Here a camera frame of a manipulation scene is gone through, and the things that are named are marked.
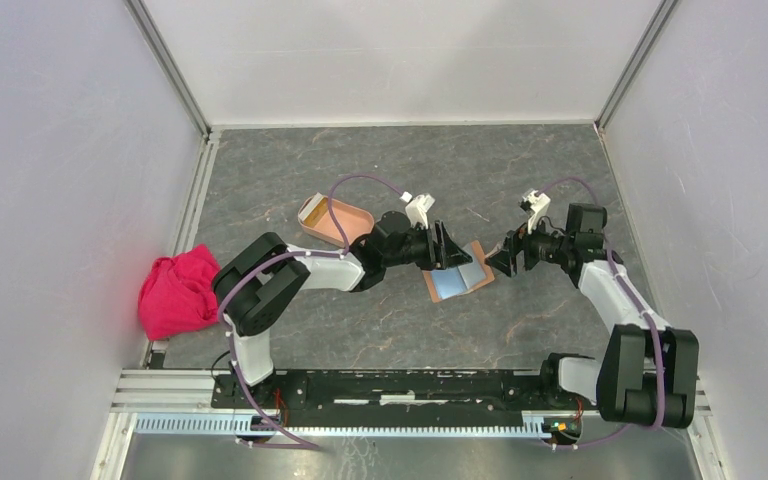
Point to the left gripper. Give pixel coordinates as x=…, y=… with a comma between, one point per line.
x=449, y=253

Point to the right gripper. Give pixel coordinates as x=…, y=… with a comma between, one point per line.
x=501, y=259

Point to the tan leather card holder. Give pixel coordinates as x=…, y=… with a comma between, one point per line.
x=480, y=256

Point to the blue credit card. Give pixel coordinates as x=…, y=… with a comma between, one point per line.
x=461, y=280

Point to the pink oval tray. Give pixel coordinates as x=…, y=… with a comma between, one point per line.
x=315, y=219

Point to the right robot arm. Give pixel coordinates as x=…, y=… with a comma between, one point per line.
x=648, y=373

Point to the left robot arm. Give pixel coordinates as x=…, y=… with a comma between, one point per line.
x=257, y=286

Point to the red crumpled cloth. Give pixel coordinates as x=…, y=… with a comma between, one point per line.
x=177, y=297

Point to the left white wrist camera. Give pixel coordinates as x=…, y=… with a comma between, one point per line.
x=417, y=207

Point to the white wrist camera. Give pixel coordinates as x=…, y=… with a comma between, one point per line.
x=535, y=204
x=417, y=207

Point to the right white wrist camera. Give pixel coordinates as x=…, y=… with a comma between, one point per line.
x=535, y=204

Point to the white toothed cable duct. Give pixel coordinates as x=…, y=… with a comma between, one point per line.
x=247, y=425

